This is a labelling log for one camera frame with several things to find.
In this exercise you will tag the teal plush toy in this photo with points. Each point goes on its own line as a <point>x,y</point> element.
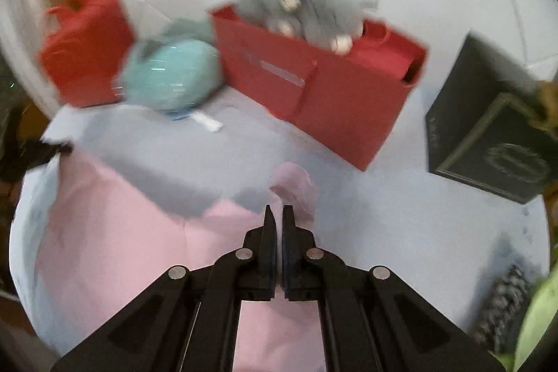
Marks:
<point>170,78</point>

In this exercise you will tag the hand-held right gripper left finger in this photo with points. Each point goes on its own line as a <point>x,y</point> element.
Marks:
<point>269,224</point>

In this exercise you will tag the pink garment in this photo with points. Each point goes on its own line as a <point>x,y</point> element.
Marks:
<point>130,250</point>

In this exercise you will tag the green cloth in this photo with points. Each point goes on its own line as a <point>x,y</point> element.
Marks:
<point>534,324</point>

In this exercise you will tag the grey plush toy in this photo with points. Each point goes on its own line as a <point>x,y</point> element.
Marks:
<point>305,12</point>

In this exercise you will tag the black box with gold print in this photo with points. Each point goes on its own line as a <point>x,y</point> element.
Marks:
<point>488,128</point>

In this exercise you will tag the light blue bed sheet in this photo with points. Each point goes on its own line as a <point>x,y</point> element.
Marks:
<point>392,215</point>

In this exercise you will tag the black and white patterned cloth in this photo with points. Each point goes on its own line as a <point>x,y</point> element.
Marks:
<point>501,306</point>

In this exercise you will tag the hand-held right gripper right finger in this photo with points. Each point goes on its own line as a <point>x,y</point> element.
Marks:
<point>287,224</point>

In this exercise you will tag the small red bag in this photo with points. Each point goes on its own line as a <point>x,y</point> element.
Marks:
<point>85,49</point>

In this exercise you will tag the large red paper bag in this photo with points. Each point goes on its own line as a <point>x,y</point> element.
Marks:
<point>331,93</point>

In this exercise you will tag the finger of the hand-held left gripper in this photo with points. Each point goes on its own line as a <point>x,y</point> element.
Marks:
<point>39,154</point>

